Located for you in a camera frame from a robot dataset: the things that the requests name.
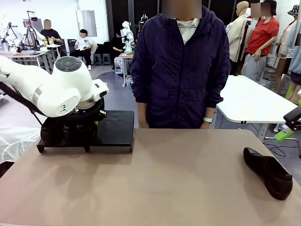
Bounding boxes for person's right hand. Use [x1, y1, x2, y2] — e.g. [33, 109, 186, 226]
[137, 117, 150, 129]

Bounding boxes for black stand pole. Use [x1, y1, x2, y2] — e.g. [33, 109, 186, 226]
[234, 20, 250, 76]

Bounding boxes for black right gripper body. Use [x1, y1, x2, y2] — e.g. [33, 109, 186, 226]
[283, 106, 301, 131]

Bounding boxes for white wall panel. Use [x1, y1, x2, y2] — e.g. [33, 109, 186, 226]
[75, 9, 97, 37]

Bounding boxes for black hanging device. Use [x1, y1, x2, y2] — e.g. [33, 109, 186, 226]
[138, 13, 149, 30]

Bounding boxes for black metal shoe stand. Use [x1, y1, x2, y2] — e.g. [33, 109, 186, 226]
[36, 137, 94, 153]
[89, 110, 135, 153]

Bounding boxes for person in purple jacket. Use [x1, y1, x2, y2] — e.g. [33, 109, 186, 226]
[130, 0, 230, 129]

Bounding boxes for person's right forearm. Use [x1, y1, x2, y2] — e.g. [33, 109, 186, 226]
[137, 101, 148, 119]

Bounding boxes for white side table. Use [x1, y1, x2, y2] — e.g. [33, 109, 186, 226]
[215, 74, 298, 142]

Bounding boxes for background robot with black cables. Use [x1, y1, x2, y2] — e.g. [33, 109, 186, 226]
[22, 10, 47, 52]

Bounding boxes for white background robot rig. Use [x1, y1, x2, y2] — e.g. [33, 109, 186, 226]
[0, 16, 24, 54]

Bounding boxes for seated person white t-shirt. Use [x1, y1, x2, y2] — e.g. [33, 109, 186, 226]
[69, 29, 95, 71]

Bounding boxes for mannequin in beige jacket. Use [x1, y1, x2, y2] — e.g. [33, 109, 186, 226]
[224, 1, 250, 64]

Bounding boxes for seated person black t-shirt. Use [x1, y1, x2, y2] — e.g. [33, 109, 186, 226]
[40, 19, 63, 58]

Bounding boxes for computer case with lights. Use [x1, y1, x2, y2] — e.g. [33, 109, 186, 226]
[114, 57, 125, 75]

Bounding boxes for white plastic sheet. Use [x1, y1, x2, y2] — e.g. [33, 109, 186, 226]
[0, 127, 42, 164]

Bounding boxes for seated person black clothes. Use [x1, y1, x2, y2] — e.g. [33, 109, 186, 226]
[110, 29, 127, 63]

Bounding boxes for mannequin with bucket hat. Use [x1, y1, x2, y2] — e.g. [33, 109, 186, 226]
[276, 4, 301, 82]

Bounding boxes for long wooden work table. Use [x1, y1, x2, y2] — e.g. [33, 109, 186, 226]
[0, 44, 62, 76]

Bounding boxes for mannequin in red shirt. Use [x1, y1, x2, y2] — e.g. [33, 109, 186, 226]
[244, 0, 281, 83]

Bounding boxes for black bag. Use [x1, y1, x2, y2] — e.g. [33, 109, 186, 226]
[96, 41, 111, 55]

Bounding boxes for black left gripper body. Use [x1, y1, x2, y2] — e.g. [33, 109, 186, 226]
[68, 108, 101, 124]

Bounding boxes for black floor cable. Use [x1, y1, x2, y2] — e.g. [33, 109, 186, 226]
[269, 144, 286, 158]

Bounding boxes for small wooden work table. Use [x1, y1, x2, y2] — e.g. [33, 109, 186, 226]
[119, 52, 135, 88]

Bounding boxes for black camera tripod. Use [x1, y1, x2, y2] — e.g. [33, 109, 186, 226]
[32, 109, 46, 129]

